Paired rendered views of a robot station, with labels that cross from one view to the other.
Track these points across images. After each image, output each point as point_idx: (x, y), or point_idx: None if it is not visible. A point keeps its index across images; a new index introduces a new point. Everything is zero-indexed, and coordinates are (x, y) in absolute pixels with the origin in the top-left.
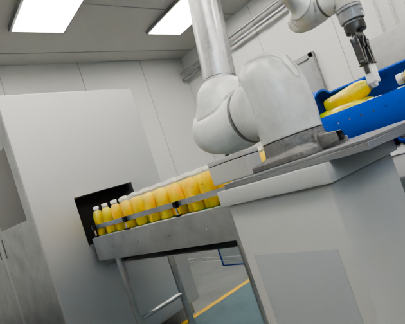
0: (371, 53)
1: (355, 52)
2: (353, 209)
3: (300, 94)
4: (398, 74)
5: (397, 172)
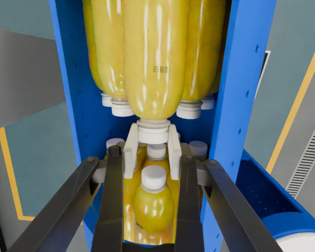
0: (213, 214)
1: (50, 202)
2: None
3: None
4: (148, 184)
5: None
